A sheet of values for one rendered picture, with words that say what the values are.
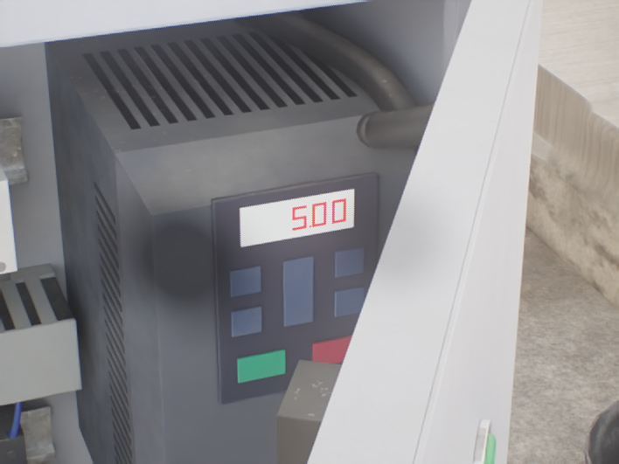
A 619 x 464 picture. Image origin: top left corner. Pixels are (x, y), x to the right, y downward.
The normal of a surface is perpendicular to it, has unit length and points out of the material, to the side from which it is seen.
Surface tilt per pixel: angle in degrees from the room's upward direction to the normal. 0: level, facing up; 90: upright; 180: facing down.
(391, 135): 94
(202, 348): 90
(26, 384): 90
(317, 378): 0
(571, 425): 0
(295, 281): 90
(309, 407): 0
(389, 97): 45
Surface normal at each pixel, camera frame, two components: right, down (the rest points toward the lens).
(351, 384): 0.00, -0.88
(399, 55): -0.94, 0.17
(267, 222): 0.35, 0.44
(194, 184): 0.14, -0.61
